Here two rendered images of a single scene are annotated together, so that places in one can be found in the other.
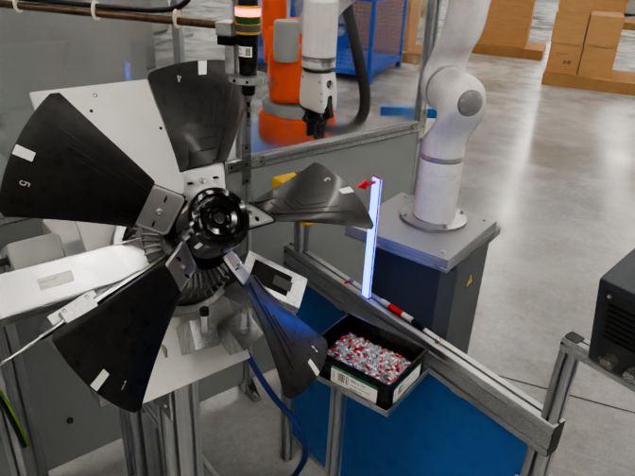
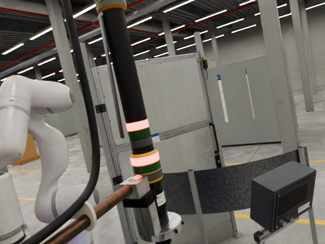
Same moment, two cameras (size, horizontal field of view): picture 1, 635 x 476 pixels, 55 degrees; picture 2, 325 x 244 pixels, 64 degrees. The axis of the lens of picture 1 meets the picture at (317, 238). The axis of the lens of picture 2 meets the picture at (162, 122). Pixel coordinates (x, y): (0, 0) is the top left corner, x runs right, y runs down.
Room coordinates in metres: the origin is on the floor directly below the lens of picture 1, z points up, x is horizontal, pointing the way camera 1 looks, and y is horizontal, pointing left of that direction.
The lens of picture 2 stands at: (0.97, 0.51, 1.65)
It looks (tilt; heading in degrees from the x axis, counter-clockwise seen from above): 6 degrees down; 283
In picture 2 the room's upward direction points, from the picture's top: 12 degrees counter-clockwise
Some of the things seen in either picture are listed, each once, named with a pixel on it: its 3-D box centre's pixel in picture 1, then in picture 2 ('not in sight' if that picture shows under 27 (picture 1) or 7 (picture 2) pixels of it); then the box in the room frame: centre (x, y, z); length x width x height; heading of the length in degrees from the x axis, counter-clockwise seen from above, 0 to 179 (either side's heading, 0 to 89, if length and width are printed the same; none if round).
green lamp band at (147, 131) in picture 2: not in sight; (139, 133); (1.09, 0.14, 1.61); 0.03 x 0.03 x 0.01
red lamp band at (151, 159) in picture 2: (248, 10); (144, 157); (1.09, 0.14, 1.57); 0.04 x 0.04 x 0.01
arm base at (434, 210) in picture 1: (437, 188); not in sight; (1.59, -0.33, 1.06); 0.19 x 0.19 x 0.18
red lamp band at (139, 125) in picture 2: not in sight; (137, 125); (1.09, 0.14, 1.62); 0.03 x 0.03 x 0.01
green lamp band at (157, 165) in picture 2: (248, 19); (146, 165); (1.09, 0.14, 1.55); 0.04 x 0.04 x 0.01
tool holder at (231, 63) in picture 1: (242, 52); (151, 203); (1.10, 0.15, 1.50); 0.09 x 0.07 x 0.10; 74
